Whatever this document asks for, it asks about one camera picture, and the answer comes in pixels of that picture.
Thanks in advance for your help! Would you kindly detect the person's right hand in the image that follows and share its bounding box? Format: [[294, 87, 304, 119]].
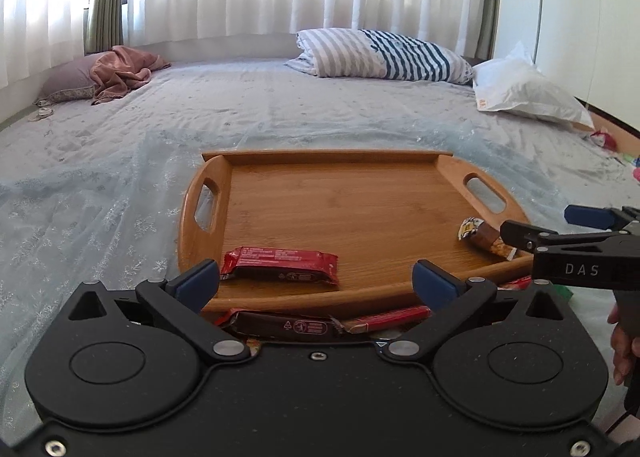
[[607, 306, 640, 387]]

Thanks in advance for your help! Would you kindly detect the striped pillow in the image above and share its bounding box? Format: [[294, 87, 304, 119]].
[[284, 28, 475, 86]]

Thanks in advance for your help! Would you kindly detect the purple pillow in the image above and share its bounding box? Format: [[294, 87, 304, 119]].
[[33, 54, 103, 107]]

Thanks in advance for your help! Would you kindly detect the white pillow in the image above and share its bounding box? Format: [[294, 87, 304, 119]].
[[472, 41, 597, 132]]

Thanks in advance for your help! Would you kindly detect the small red toy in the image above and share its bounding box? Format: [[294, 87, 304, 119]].
[[588, 130, 620, 153]]

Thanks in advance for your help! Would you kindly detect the wooden tray with handles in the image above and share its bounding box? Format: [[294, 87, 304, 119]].
[[178, 149, 536, 317]]

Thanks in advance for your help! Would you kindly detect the pink crumpled cloth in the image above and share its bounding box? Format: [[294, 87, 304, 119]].
[[90, 45, 172, 106]]

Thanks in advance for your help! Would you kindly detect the red stick snack packet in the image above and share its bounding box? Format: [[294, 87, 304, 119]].
[[342, 306, 433, 335]]

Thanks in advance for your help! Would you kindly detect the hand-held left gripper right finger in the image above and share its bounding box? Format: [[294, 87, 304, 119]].
[[379, 259, 572, 365]]

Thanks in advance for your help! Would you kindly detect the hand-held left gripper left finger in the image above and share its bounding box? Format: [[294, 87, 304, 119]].
[[66, 259, 252, 365]]

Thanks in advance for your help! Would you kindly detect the brown peanut snack packet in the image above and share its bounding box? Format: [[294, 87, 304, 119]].
[[457, 217, 519, 262]]

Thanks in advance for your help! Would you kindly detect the dark brown snack bar wrapper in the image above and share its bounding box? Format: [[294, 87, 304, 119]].
[[227, 309, 346, 344]]

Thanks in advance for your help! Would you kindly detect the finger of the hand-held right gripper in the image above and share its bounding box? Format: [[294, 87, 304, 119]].
[[564, 204, 640, 232], [500, 220, 632, 254]]

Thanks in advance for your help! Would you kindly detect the red chocolate bar wrapper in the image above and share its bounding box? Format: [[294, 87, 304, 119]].
[[219, 246, 341, 288]]

